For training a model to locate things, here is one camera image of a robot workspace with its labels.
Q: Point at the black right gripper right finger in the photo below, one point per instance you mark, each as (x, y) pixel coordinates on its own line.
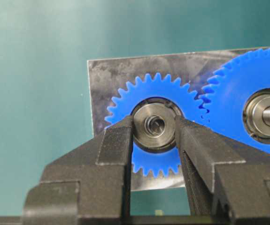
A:
(227, 182)

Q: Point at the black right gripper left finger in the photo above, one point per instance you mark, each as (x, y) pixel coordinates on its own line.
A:
(90, 185)

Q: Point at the metal washer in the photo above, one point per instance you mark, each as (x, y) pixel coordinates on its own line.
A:
(165, 109)

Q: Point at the metal shaft with bearing upper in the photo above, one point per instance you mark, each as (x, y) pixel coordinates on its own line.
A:
(256, 116)

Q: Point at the metal shaft with bearing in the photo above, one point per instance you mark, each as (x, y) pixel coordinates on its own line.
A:
(154, 125)
(256, 116)

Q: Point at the metal shaft with bearing lower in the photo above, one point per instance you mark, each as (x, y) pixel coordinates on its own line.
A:
(154, 125)

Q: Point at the small blue plastic gear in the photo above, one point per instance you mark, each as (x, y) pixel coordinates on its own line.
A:
(155, 87)

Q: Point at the large blue plastic gear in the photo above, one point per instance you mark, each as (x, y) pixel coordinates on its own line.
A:
(229, 88)

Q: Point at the grey metal base plate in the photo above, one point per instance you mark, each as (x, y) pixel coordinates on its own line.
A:
(108, 76)

